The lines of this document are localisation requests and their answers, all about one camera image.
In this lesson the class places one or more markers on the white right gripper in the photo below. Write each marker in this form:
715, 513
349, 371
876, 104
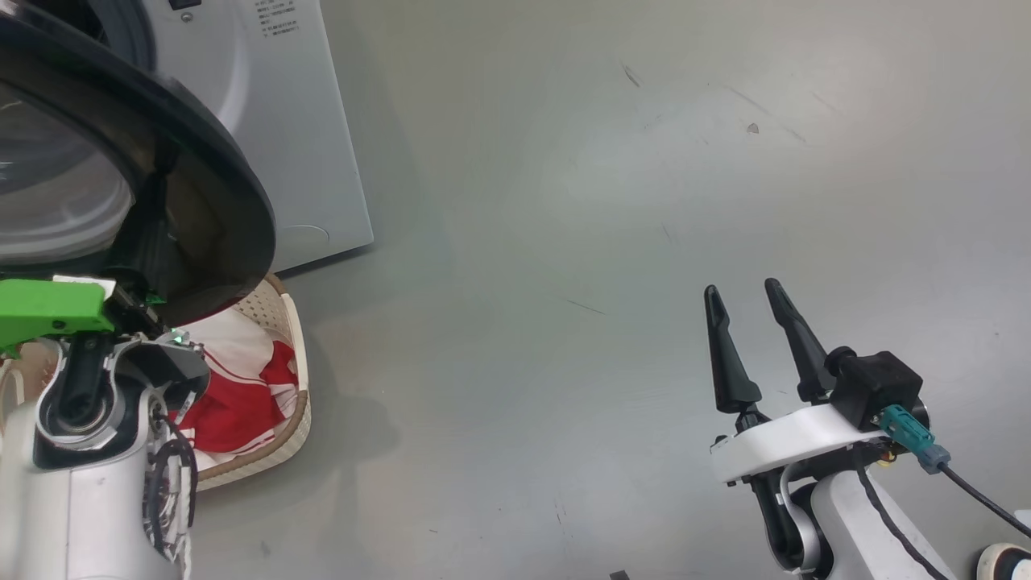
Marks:
773, 443

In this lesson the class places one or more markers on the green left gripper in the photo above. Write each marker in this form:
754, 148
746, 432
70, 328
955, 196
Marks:
48, 310

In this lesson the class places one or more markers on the red and white garment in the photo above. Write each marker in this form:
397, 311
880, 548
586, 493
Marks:
233, 403

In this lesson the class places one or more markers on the round dark glass washer door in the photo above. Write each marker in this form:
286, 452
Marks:
225, 185

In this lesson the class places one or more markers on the white round robot base part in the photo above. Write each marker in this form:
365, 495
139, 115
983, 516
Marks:
1007, 564

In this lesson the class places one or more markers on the cream perforated laundry basket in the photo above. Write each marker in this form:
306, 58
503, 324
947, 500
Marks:
282, 435

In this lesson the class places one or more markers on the grey rubber door gasket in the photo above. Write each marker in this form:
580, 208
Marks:
129, 32

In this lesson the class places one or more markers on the round drain filter cover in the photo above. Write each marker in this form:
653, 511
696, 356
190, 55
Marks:
304, 246

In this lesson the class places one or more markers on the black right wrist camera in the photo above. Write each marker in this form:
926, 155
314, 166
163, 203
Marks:
874, 387

